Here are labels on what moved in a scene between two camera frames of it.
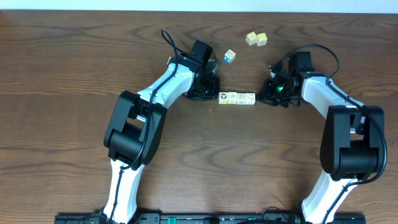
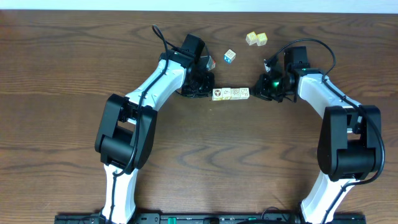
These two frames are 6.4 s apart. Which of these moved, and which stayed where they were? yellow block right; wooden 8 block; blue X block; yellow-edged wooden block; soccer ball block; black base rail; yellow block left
Moved: yellow-edged wooden block; wooden 8 block; soccer ball block
Stayed: blue X block; black base rail; yellow block left; yellow block right
